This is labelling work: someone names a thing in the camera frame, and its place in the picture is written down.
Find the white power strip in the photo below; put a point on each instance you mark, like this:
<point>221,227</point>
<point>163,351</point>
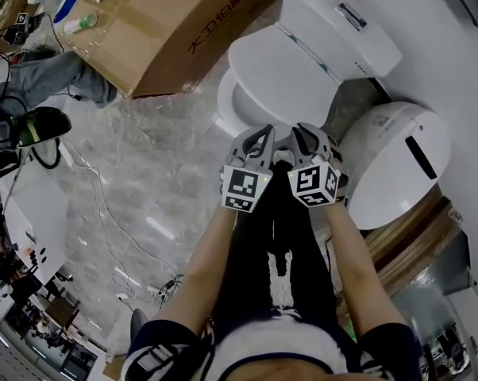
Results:
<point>159,290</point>

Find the white oval bin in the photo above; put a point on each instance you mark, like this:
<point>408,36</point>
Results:
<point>386,173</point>

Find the shiny steel panel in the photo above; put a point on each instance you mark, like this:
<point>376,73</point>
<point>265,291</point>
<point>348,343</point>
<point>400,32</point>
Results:
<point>433,292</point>

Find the large brown cardboard box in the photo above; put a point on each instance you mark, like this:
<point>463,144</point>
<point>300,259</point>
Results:
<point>155,34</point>

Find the white box cabinet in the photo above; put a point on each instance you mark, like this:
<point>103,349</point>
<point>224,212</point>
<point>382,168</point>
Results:
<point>36,220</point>

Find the brown wooden step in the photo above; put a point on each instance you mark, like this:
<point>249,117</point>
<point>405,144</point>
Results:
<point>409,236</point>

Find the white toilet with flush button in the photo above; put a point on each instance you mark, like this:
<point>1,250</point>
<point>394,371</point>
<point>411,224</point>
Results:
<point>342,42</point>

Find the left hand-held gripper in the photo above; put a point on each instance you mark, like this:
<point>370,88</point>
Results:
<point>243,185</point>

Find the white bottle with green cap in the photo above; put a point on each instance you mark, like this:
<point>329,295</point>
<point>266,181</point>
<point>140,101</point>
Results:
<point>78,23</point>

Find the person's black trousers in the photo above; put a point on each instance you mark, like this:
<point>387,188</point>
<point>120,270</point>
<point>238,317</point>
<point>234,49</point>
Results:
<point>255,244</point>

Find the person's left forearm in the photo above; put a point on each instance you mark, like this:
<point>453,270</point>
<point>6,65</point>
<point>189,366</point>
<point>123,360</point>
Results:
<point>203,264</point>

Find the person's right forearm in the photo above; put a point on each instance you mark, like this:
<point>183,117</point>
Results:
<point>358,268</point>

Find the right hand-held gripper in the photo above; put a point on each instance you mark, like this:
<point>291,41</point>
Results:
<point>314,183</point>

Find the person's white navy shirt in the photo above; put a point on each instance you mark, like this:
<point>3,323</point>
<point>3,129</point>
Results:
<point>270,347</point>

